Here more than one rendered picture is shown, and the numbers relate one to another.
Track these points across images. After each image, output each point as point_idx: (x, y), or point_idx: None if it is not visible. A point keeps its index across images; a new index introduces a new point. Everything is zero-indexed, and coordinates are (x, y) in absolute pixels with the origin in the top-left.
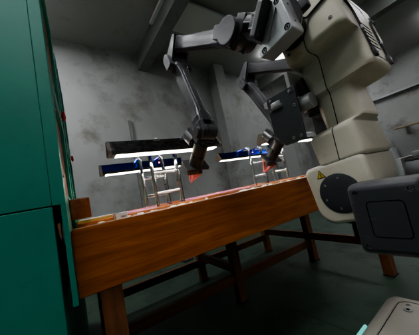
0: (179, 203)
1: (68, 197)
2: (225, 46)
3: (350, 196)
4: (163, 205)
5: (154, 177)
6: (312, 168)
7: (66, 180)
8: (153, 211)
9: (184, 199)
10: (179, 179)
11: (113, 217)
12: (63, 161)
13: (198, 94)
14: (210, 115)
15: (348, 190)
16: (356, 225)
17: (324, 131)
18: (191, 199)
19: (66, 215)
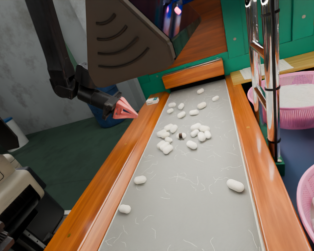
0: (238, 133)
1: (163, 71)
2: None
3: (31, 169)
4: (247, 116)
5: (250, 57)
6: (20, 170)
7: (219, 31)
8: (151, 112)
9: (274, 142)
10: (266, 91)
11: (227, 87)
12: (213, 10)
13: (35, 28)
14: (48, 71)
15: (29, 167)
16: (40, 178)
17: None
18: None
19: (141, 89)
